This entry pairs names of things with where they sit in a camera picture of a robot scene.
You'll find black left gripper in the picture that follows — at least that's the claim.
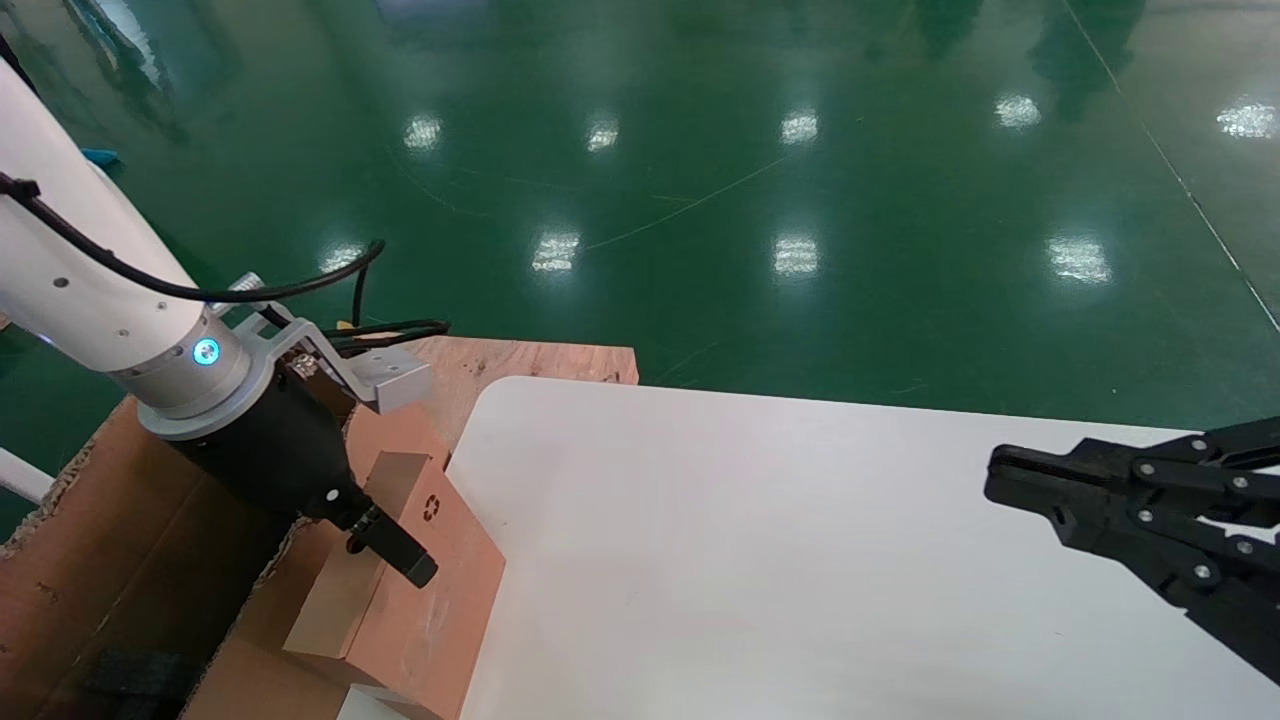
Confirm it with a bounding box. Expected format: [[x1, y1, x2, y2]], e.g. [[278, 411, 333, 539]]
[[170, 370, 439, 589]]

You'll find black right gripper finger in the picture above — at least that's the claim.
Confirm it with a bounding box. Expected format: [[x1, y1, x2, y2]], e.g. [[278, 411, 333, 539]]
[[985, 418, 1280, 503], [985, 485, 1280, 688]]

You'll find small brown cardboard box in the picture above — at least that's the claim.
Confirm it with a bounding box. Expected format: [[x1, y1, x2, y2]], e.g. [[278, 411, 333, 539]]
[[283, 400, 506, 720]]

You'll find large open cardboard box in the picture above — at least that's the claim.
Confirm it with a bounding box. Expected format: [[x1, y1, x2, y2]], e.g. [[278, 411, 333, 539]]
[[0, 390, 441, 720]]

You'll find plywood board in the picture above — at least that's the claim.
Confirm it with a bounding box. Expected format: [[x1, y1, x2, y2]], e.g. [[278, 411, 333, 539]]
[[405, 337, 639, 451]]

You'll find black foam block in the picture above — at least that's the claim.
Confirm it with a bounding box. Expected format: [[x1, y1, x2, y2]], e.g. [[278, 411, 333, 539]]
[[85, 648, 191, 701]]

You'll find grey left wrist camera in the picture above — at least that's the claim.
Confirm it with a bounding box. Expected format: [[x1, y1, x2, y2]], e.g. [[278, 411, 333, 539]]
[[235, 315, 433, 416]]

